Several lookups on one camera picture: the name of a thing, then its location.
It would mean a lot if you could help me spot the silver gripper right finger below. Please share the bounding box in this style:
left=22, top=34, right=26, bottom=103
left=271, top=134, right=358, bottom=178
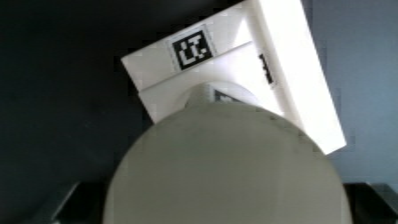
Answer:
left=344, top=182, right=398, bottom=224

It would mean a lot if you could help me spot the white lamp base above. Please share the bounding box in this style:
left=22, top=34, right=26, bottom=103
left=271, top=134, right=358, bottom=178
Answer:
left=120, top=2, right=282, bottom=121

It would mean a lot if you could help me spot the white L-shaped fence wall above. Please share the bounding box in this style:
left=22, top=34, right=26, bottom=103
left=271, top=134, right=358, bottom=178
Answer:
left=246, top=0, right=346, bottom=154

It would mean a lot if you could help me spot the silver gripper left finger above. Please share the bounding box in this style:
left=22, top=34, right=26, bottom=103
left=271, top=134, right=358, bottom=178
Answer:
left=33, top=182, right=106, bottom=224

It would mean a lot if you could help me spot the white lamp bulb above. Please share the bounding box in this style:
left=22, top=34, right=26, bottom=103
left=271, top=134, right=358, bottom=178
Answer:
left=102, top=83, right=353, bottom=224

